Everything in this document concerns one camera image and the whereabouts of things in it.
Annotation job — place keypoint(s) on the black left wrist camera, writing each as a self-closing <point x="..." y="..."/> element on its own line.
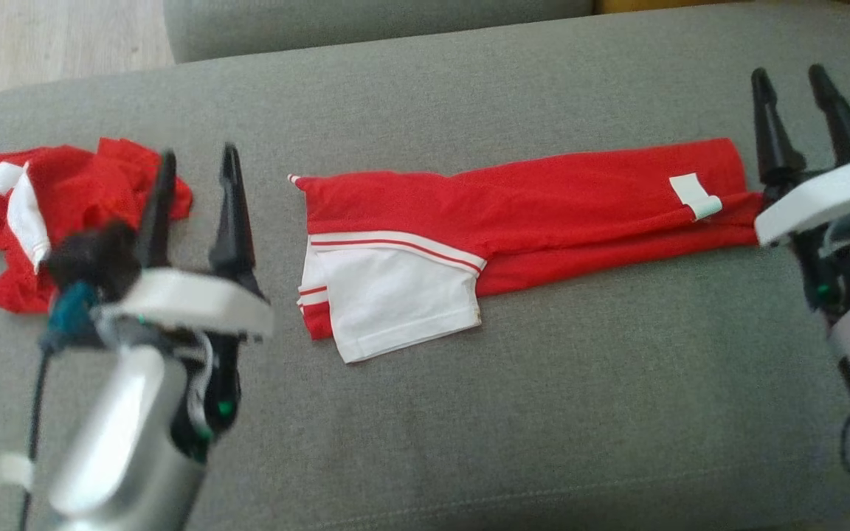
<point x="93" y="258"/>

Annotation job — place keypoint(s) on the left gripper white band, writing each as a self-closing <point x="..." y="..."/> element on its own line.
<point x="189" y="299"/>

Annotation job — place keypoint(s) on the crumpled red white garment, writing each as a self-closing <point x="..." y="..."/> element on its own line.
<point x="71" y="177"/>

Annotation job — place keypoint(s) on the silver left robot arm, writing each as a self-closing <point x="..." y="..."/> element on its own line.
<point x="122" y="442"/>

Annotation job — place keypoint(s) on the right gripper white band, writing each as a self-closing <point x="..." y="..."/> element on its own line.
<point x="823" y="199"/>

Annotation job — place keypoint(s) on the large grey sofa seat cushion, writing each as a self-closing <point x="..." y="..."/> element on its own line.
<point x="469" y="428"/>

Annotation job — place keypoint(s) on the large yellow sofa back cushion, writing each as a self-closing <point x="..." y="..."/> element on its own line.
<point x="654" y="4"/>

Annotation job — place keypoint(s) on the red jersey with striped trim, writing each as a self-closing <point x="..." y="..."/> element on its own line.
<point x="543" y="199"/>

